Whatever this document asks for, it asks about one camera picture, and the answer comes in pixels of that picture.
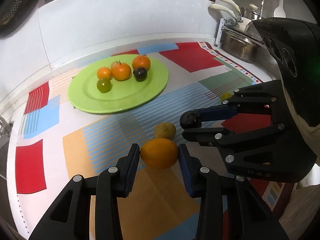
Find orange on plate right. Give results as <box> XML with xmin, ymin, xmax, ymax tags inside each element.
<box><xmin>132</xmin><ymin>55</ymin><xmax>151</xmax><ymax>70</ymax></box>

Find pale small fruit behind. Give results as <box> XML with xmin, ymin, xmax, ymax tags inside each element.
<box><xmin>110</xmin><ymin>61</ymin><xmax>120</xmax><ymax>70</ymax></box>

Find lime green plate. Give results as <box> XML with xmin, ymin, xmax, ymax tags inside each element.
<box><xmin>67</xmin><ymin>54</ymin><xmax>169</xmax><ymax>114</ymax></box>

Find cream pan handle upper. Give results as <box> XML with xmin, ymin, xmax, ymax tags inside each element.
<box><xmin>221</xmin><ymin>0</ymin><xmax>241</xmax><ymax>14</ymax></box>

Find colourful patterned table mat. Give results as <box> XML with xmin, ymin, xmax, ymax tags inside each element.
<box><xmin>7</xmin><ymin>42</ymin><xmax>273</xmax><ymax>239</ymax></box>

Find large orange with stem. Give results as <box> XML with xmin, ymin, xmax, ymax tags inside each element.
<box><xmin>112</xmin><ymin>62</ymin><xmax>132</xmax><ymax>81</ymax></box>

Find white hanging spatula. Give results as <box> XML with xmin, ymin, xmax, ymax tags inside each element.
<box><xmin>273</xmin><ymin>0</ymin><xmax>286</xmax><ymax>18</ymax></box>

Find dark plum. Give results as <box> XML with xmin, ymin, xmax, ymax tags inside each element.
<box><xmin>133</xmin><ymin>67</ymin><xmax>148</xmax><ymax>82</ymax></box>
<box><xmin>180</xmin><ymin>111</ymin><xmax>202</xmax><ymax>129</ymax></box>

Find steel pot on rack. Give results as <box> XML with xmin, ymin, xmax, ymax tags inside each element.
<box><xmin>222</xmin><ymin>29</ymin><xmax>260</xmax><ymax>63</ymax></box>

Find cream pan handle lower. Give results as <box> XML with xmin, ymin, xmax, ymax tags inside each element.
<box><xmin>209</xmin><ymin>3</ymin><xmax>236</xmax><ymax>18</ymax></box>

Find yellowish brown round fruit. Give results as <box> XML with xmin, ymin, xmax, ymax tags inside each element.
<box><xmin>153</xmin><ymin>122</ymin><xmax>176</xmax><ymax>140</ymax></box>

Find cream pan handle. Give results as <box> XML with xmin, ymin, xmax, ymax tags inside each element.
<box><xmin>209</xmin><ymin>3</ymin><xmax>236</xmax><ymax>18</ymax></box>
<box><xmin>221</xmin><ymin>0</ymin><xmax>241</xmax><ymax>14</ymax></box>

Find small yellow green fruit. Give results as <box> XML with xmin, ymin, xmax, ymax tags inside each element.
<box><xmin>220</xmin><ymin>92</ymin><xmax>233</xmax><ymax>102</ymax></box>

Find dark plum on plate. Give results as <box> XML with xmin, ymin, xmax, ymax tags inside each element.
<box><xmin>133</xmin><ymin>67</ymin><xmax>148</xmax><ymax>82</ymax></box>

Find small orange on plate left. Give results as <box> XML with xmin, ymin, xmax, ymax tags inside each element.
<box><xmin>97</xmin><ymin>67</ymin><xmax>113</xmax><ymax>80</ymax></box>

